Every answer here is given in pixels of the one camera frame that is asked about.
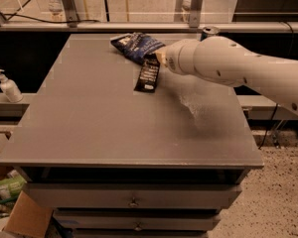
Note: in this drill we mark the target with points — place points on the grey drawer cabinet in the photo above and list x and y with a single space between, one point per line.
89 142

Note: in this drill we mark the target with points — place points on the brown cardboard box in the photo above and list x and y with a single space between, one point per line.
28 218

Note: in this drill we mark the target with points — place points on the drawer knob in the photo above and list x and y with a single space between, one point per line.
133 203
138 227

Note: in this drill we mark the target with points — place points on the blue chip bag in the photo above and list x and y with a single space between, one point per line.
135 46

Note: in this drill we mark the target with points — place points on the white pump bottle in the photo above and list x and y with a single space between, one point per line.
10 88

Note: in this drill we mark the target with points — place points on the green wipes package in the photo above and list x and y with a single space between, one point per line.
10 187

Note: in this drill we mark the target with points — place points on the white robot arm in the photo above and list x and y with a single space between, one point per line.
223 61

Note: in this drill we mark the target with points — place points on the top drawer knob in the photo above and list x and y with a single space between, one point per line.
133 203

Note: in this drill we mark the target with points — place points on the black rxbar chocolate bar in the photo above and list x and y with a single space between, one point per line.
148 76

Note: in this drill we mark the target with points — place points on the red bull can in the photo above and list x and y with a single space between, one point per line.
209 31

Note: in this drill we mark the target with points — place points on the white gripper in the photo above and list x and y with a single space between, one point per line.
174 60

